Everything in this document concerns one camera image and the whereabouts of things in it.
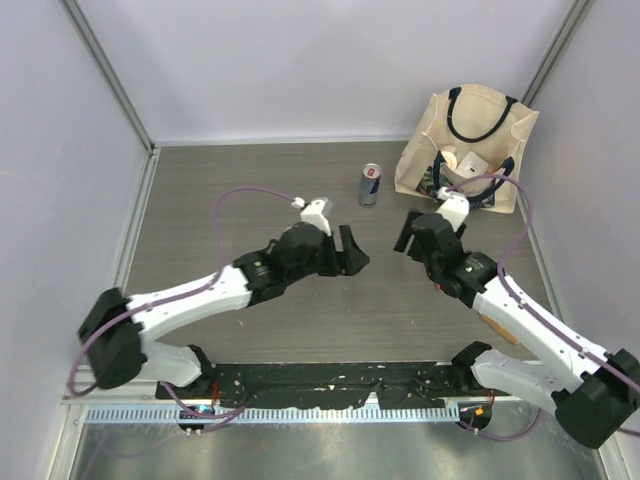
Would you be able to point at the white box in bag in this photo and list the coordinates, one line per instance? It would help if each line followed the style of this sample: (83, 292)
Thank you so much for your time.
(471, 165)

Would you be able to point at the white tape roll in bag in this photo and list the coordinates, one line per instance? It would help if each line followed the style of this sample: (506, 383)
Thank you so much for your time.
(450, 156)

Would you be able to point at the grey slotted cable duct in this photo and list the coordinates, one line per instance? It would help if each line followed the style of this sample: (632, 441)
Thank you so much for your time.
(370, 413)

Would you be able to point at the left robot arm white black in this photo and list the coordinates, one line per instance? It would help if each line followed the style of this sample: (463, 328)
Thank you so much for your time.
(120, 336)

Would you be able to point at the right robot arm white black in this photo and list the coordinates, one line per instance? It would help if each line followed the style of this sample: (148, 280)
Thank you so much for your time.
(589, 390)

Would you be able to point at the orange blue small box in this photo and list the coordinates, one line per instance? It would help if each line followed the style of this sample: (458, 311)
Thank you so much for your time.
(500, 330)

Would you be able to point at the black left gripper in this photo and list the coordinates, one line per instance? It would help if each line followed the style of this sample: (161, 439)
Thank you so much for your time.
(344, 262)

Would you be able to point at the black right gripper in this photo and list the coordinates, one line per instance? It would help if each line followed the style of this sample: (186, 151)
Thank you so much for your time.
(405, 233)

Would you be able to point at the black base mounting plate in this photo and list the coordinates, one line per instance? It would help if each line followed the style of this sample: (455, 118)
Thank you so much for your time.
(335, 386)

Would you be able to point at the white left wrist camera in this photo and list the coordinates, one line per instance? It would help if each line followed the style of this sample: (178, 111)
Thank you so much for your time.
(315, 212)

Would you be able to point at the silver blue drink can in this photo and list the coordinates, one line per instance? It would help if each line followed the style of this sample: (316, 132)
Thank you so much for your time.
(369, 184)

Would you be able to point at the beige canvas tote bag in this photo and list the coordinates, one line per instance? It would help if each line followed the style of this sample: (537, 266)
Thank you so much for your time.
(471, 118)

